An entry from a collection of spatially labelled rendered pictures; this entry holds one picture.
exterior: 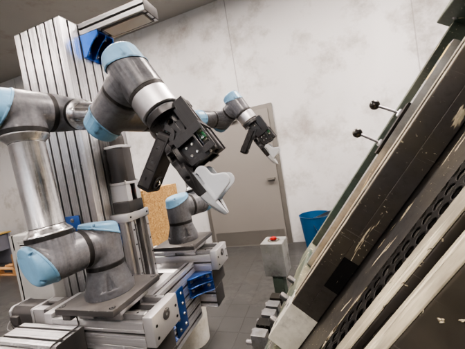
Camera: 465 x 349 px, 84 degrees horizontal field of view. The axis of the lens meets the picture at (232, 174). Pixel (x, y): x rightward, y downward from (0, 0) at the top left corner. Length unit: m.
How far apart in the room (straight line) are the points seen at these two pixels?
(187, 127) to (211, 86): 3.98
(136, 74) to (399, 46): 4.00
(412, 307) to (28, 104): 0.88
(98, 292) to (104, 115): 0.56
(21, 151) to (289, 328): 0.82
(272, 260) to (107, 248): 0.85
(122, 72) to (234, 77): 3.84
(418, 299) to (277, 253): 1.24
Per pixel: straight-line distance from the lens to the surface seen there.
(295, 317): 0.73
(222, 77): 4.38
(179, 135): 0.44
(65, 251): 0.85
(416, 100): 1.12
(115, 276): 0.93
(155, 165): 0.48
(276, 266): 1.46
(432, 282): 0.20
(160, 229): 2.84
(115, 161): 1.14
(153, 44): 5.12
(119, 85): 0.53
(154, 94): 0.48
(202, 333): 2.39
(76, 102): 0.92
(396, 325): 0.21
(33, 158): 0.87
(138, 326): 0.90
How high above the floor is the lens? 1.39
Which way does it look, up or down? 3 degrees down
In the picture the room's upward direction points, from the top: 9 degrees counter-clockwise
